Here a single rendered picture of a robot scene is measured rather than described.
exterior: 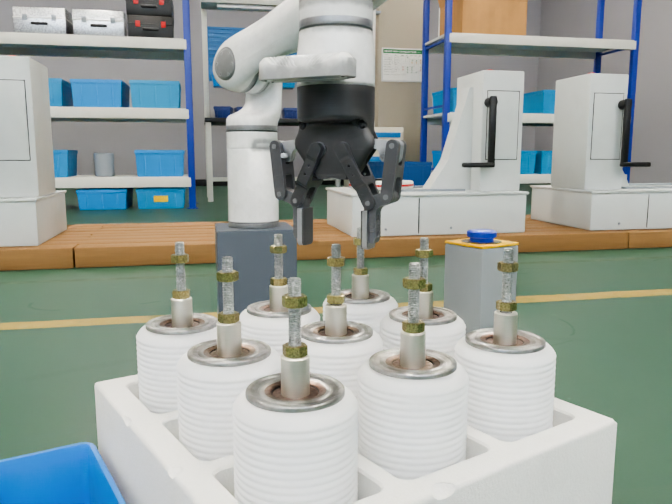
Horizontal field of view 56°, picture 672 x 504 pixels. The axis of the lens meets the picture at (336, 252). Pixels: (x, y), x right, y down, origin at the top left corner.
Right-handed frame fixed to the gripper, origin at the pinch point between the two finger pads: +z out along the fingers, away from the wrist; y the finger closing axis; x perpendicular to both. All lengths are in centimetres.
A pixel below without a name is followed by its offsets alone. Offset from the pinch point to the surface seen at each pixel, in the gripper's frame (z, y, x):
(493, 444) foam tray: 17.3, -16.9, 3.5
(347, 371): 12.7, -2.9, 3.7
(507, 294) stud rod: 5.4, -16.3, -3.7
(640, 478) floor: 35, -30, -33
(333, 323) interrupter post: 8.9, -0.2, 1.1
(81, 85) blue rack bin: -60, 361, -313
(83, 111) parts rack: -40, 357, -310
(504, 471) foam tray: 17.8, -18.5, 7.1
